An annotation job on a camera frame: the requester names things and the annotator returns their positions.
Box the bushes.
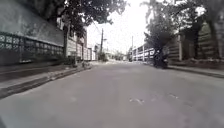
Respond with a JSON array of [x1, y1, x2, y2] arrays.
[[97, 51, 109, 63]]

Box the utility pole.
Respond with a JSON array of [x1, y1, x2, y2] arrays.
[[99, 28, 105, 56], [130, 35, 134, 61]]

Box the grey asphalt road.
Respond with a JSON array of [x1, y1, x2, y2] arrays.
[[0, 59, 224, 128]]

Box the white panelled fence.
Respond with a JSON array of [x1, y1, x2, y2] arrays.
[[66, 34, 98, 62], [131, 44, 157, 63]]

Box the building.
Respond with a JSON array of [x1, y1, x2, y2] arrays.
[[58, 16, 89, 51]]

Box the dark vehicle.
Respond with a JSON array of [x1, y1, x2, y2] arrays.
[[153, 54, 169, 70]]

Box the dark tree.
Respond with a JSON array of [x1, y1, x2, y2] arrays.
[[139, 0, 183, 69]]

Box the concrete pavement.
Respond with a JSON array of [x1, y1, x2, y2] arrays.
[[166, 64, 224, 80], [0, 62, 98, 100]]

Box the concrete wall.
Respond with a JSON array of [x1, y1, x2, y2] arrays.
[[166, 21, 224, 66]]

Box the grey wall with railing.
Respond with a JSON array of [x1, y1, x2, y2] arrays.
[[0, 0, 66, 66]]

